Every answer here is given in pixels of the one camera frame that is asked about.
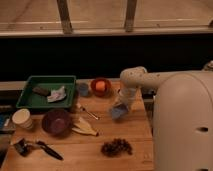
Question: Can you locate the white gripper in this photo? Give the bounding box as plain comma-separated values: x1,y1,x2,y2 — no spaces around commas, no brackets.
117,87,137,109

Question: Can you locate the blue sponge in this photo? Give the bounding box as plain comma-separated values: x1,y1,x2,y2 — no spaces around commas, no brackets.
109,104,128,120

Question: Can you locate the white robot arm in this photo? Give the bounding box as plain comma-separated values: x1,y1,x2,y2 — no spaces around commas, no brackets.
118,67,213,171

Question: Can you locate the red bowl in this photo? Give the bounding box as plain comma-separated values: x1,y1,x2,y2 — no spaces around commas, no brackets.
90,78,111,97

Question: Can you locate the orange fruit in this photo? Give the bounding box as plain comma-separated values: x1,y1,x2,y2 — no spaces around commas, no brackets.
95,81,106,91

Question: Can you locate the blue small cup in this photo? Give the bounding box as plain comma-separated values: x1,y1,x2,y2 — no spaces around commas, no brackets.
77,83,89,97

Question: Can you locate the bunch of dark grapes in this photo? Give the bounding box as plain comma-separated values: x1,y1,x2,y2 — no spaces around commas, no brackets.
101,138,132,157

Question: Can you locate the metal fork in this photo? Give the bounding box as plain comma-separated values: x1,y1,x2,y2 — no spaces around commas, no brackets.
76,103,100,120

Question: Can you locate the banana peel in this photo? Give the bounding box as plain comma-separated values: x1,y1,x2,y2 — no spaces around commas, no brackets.
72,117,99,136

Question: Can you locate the crumpled white cloth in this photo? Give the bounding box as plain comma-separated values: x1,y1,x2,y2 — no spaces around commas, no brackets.
47,86,66,103

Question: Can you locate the purple bowl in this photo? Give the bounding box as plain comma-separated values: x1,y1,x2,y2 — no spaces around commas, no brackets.
41,109,71,135

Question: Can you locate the green plastic tray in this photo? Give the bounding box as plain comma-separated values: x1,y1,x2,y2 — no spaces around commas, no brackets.
16,75,76,110

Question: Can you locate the dark brown block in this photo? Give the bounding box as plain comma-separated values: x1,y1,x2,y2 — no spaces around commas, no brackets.
32,87,50,96

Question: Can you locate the white paper cup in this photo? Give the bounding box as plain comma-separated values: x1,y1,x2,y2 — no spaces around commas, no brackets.
12,109,33,130

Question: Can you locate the black handled brush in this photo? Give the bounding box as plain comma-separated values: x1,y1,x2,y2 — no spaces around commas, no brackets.
13,138,63,160

